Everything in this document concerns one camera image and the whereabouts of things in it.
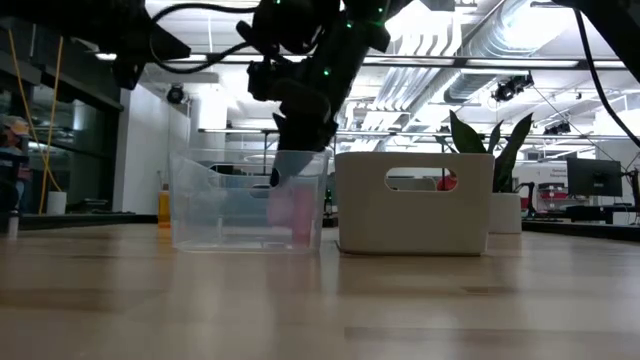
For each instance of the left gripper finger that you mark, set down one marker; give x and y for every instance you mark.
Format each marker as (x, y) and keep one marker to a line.
(315, 142)
(287, 150)

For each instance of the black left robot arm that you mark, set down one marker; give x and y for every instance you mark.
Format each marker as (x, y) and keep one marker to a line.
(100, 30)

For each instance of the clear plastic bin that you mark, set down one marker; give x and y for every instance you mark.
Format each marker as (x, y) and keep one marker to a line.
(220, 215)

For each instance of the white plastic bin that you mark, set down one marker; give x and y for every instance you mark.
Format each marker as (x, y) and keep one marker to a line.
(415, 220)

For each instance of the white cylindrical bin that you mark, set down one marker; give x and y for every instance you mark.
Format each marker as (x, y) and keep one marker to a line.
(56, 203)

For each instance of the black round ceiling fixture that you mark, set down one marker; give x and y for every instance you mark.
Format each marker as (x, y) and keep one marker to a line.
(175, 94)

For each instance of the green potted plant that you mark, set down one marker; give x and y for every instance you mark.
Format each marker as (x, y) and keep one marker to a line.
(467, 137)

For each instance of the black ceiling spotlight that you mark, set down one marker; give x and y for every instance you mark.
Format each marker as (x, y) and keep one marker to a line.
(557, 129)
(510, 89)

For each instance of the white plant pot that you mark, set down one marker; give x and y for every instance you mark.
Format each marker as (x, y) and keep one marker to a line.
(505, 212)

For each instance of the ceiling light strip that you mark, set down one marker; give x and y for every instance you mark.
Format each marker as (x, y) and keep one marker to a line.
(520, 63)
(106, 56)

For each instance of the person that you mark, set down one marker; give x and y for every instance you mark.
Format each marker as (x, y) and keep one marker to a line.
(12, 150)

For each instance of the black computer monitor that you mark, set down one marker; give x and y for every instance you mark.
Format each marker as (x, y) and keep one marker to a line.
(595, 177)

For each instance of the small grey cylinder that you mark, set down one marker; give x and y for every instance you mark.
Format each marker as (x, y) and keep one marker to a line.
(13, 225)

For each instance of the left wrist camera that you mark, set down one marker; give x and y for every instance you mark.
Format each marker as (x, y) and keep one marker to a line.
(262, 80)

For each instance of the silver ventilation duct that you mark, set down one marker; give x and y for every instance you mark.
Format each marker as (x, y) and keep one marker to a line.
(470, 87)

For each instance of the black aluminium frame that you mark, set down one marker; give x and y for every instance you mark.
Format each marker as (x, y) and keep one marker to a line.
(100, 221)

